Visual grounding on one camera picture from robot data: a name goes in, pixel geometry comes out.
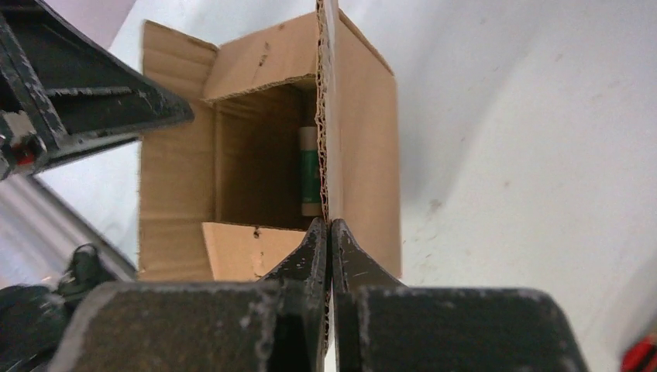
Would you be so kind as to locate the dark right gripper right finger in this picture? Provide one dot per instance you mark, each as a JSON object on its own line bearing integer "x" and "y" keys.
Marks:
{"x": 384, "y": 325}

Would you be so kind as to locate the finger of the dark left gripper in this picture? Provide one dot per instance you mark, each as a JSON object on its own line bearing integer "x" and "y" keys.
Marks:
{"x": 63, "y": 97}

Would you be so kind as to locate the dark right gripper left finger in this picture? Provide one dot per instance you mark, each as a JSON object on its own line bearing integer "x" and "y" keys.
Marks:
{"x": 278, "y": 323}

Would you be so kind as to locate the green white item in box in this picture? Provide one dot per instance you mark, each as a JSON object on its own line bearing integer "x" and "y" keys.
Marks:
{"x": 311, "y": 203}

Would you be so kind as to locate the brown cardboard express box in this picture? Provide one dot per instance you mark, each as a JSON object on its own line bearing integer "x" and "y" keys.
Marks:
{"x": 220, "y": 197}

